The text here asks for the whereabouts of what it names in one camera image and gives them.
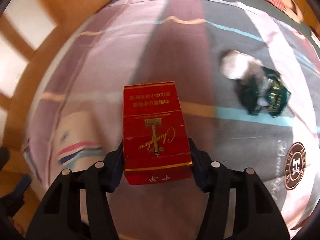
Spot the red cigarette box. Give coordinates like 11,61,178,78
123,81,193,185

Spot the dark green wrapper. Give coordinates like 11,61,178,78
236,66,291,118

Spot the white tissue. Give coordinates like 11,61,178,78
220,50,264,85

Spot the white blue paper cup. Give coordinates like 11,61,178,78
52,111,104,172

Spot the striped pink grey bedsheet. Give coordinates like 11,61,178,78
28,0,319,239

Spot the wooden headboard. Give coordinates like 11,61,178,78
0,0,131,230

